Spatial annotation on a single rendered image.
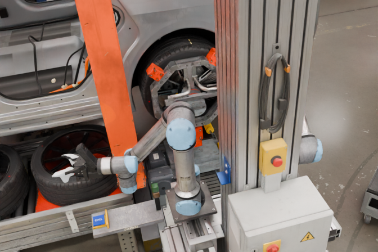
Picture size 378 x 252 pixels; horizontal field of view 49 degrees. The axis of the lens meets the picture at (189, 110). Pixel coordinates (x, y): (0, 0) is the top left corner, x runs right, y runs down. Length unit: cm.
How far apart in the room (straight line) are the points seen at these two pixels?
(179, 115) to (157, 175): 131
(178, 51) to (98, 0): 90
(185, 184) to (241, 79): 68
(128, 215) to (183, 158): 101
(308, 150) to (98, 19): 121
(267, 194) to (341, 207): 172
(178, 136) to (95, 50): 70
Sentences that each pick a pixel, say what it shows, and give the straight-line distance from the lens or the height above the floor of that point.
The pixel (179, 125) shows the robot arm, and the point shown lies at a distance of 161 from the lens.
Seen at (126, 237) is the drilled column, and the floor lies 32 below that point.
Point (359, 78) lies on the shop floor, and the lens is 478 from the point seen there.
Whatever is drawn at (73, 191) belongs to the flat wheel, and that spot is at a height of 44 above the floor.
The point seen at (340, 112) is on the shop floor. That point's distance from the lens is 422.
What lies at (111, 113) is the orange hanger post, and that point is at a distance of 230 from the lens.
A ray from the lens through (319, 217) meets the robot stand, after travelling 161.
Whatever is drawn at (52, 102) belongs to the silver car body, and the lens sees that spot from 290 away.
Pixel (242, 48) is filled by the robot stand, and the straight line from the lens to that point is 127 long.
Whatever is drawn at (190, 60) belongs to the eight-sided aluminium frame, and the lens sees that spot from 275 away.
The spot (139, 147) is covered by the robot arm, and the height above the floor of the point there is 122.
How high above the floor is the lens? 245
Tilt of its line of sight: 36 degrees down
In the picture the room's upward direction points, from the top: 5 degrees counter-clockwise
